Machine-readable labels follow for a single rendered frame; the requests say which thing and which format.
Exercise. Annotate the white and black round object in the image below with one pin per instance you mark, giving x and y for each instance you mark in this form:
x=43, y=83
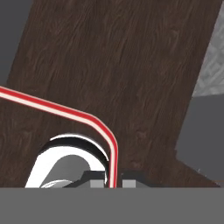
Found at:
x=40, y=163

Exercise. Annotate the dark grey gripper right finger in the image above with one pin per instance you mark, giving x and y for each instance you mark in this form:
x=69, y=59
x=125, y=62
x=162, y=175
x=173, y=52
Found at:
x=131, y=175

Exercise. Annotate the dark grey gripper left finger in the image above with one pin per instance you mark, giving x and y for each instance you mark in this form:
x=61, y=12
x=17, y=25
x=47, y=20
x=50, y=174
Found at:
x=94, y=176

